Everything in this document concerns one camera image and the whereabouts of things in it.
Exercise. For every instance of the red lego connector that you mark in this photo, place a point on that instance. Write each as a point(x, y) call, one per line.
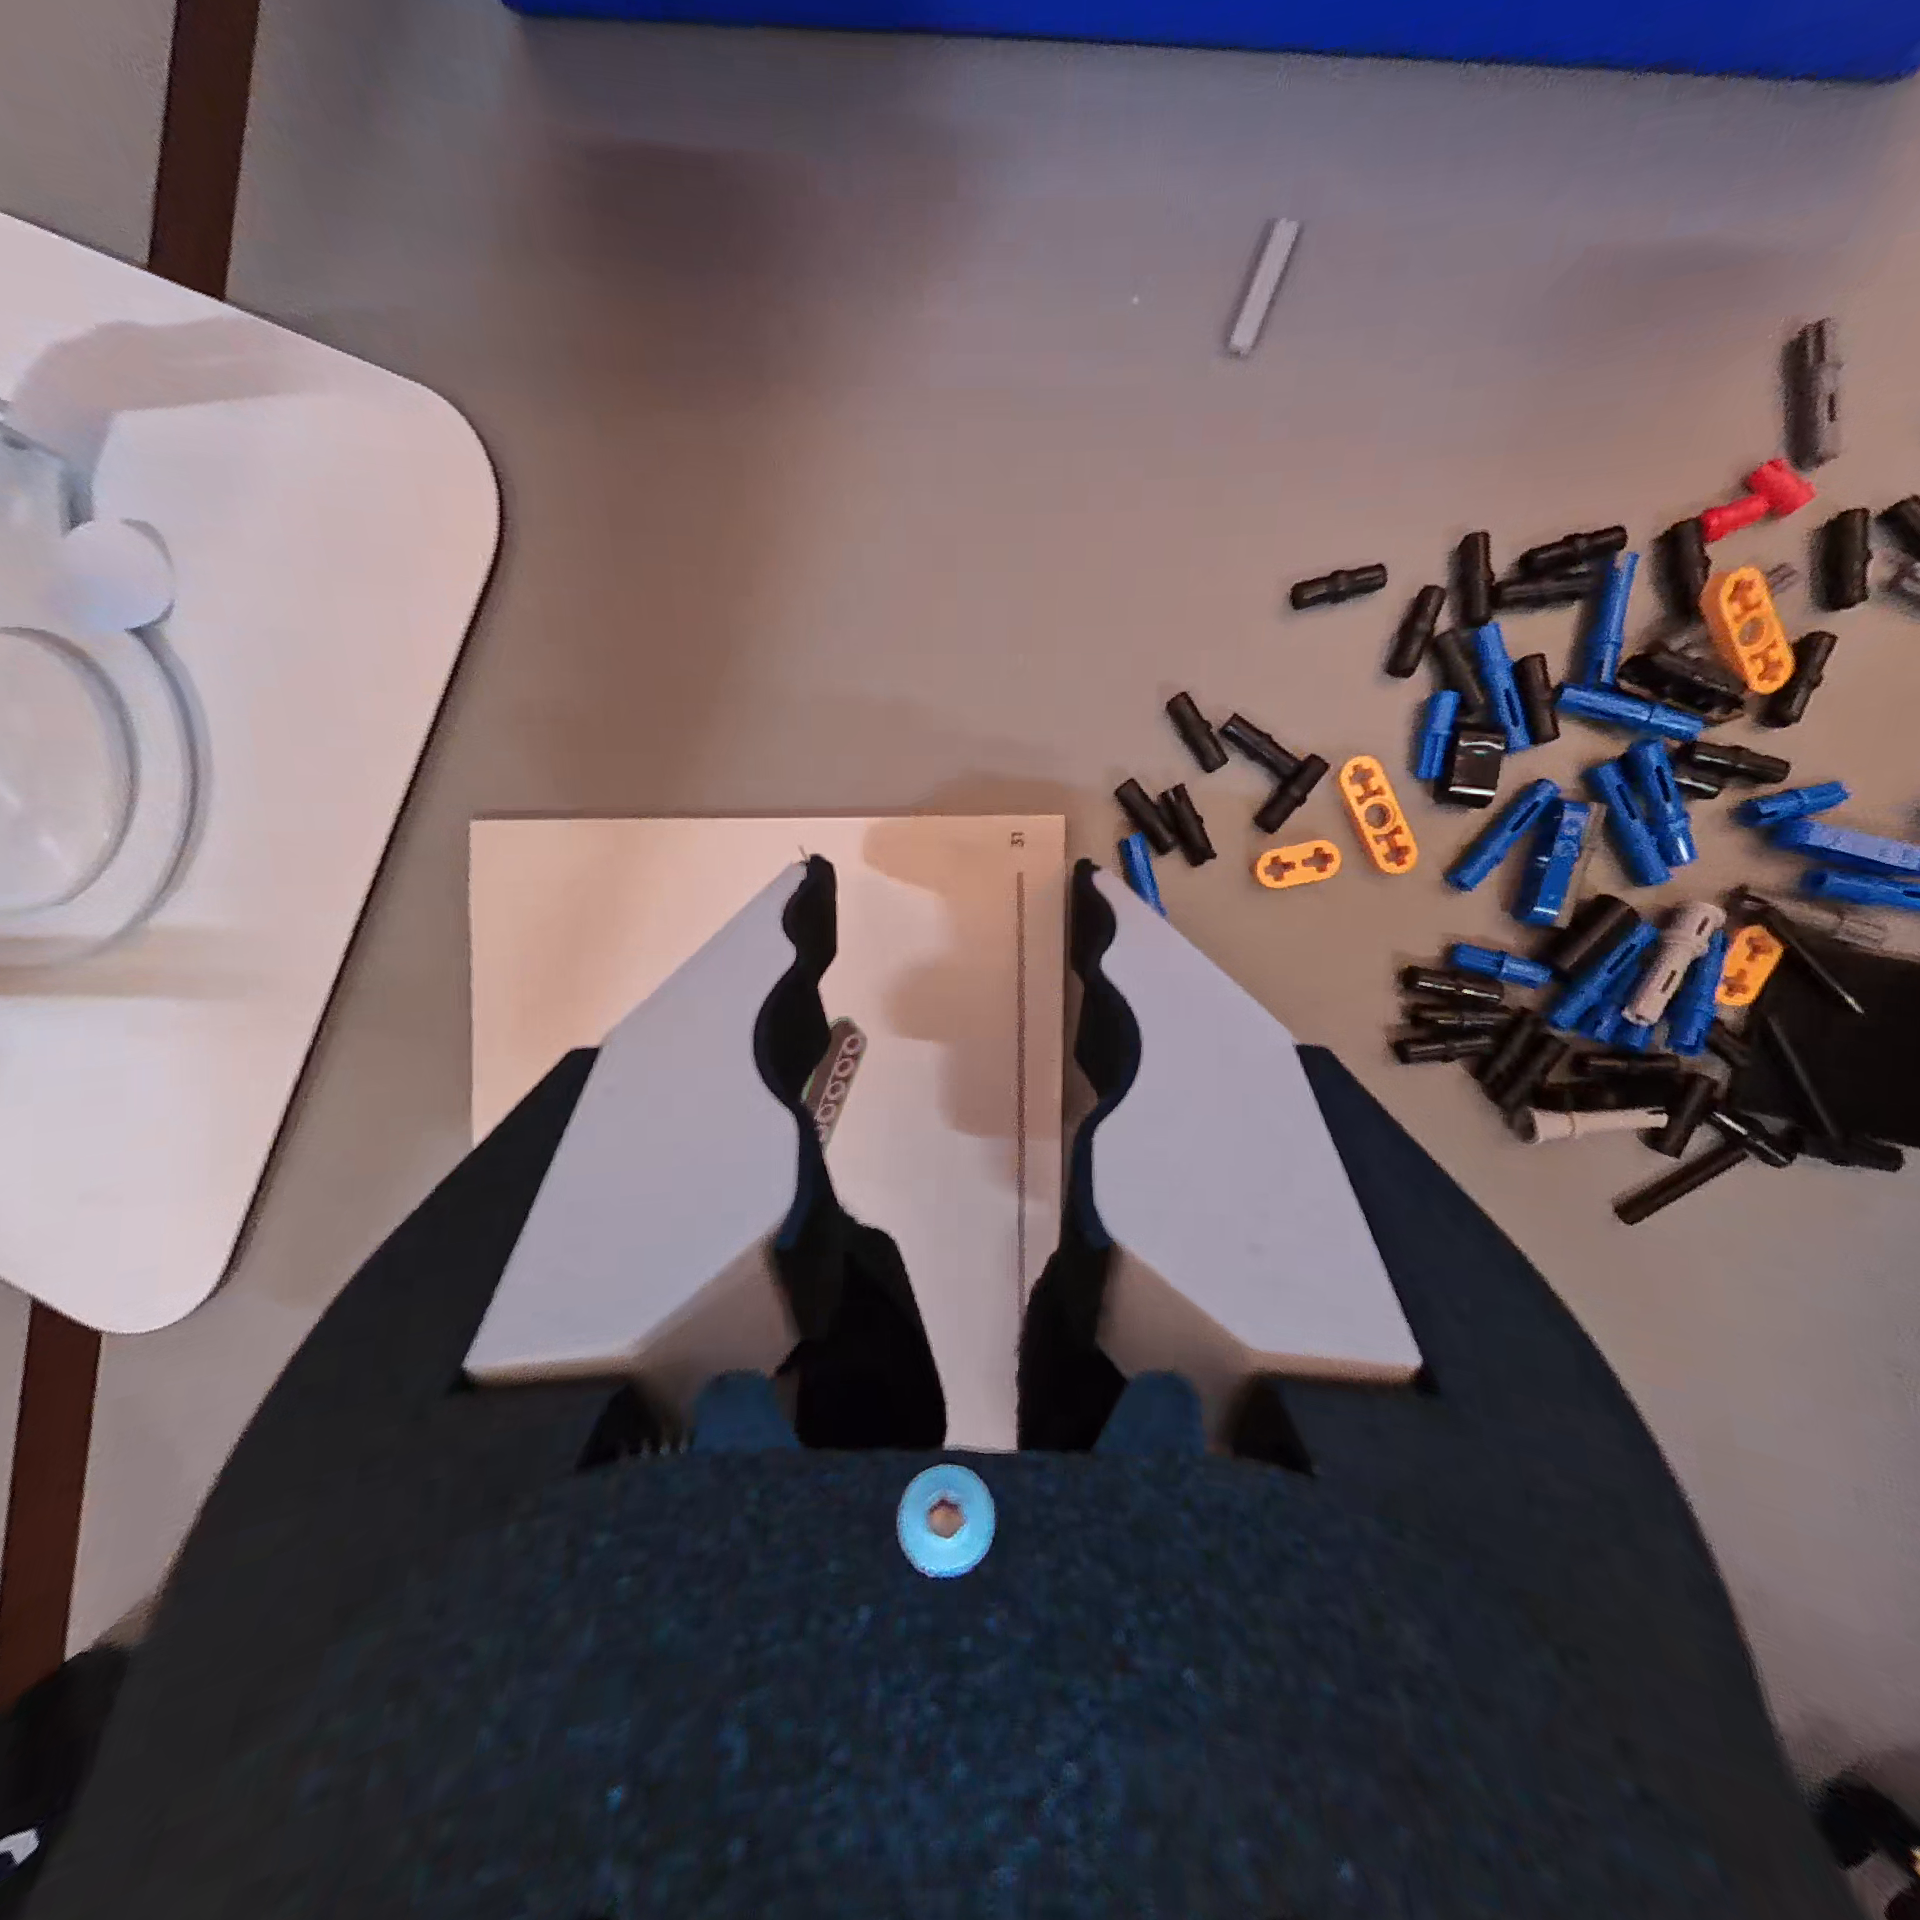
point(1740, 515)

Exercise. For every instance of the white lego instruction booklet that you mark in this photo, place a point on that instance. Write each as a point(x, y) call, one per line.
point(571, 931)

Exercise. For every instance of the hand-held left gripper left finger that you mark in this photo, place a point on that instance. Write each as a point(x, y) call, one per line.
point(661, 1170)

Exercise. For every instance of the light grey lego axle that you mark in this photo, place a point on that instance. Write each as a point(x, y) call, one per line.
point(1264, 284)

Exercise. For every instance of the long orange lego liftarm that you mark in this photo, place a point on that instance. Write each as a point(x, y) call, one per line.
point(1747, 613)
point(1371, 796)

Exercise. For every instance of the small orange lego liftarm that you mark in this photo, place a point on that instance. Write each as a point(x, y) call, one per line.
point(1296, 864)
point(1747, 968)

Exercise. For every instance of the pile of black blue pins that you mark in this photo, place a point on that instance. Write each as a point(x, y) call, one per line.
point(1633, 810)

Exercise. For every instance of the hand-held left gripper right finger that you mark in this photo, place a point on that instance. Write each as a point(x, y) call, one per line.
point(1230, 1170)

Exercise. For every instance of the dark grey lego connector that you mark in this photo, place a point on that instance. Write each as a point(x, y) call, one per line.
point(1814, 397)

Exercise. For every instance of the white stand base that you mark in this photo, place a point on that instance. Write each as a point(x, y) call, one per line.
point(329, 600)

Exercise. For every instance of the black lego panel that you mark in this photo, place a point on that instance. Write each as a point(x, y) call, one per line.
point(1845, 1050)

